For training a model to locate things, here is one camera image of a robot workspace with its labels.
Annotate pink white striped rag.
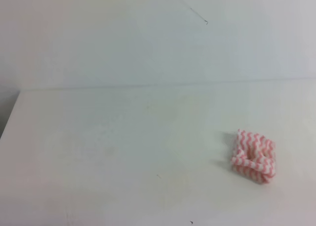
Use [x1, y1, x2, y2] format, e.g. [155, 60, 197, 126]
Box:
[230, 129, 276, 184]

